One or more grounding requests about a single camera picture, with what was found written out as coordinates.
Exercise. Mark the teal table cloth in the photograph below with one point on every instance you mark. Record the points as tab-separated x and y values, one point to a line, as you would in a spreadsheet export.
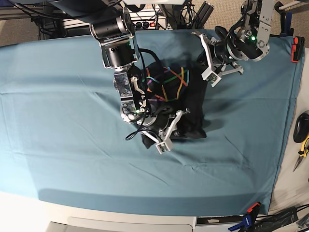
62	139

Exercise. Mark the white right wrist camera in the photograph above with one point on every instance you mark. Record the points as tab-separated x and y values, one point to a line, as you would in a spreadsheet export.
164	146

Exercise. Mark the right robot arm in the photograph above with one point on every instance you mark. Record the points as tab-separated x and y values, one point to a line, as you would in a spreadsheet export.
143	91

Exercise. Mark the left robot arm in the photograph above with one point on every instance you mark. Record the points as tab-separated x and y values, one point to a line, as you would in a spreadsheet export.
246	40

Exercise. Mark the red black clamp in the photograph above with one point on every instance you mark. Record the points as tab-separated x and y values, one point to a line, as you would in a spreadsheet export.
297	48

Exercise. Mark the black computer mouse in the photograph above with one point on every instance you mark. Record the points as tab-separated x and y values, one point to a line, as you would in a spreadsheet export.
301	128

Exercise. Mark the blue orange clamp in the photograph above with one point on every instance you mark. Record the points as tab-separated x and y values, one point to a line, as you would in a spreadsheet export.
248	219

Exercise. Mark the yellow handled pliers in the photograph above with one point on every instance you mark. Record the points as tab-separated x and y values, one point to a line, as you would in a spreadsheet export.
303	152

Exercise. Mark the blue handled bar clamp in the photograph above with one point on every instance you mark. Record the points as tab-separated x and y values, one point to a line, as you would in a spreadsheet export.
285	21

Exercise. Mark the white table frame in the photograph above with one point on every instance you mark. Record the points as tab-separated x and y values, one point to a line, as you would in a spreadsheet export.
126	223

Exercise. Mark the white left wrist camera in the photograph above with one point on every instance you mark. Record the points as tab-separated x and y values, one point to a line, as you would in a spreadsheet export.
211	77

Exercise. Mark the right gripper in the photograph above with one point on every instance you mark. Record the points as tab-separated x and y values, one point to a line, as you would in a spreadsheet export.
162	127

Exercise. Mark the black T-shirt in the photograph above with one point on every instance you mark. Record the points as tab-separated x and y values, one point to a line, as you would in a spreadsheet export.
188	101

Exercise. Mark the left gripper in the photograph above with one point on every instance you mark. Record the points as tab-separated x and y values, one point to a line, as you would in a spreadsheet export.
214	56

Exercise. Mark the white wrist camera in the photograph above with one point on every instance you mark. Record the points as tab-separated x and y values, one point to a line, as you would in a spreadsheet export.
164	146
211	77

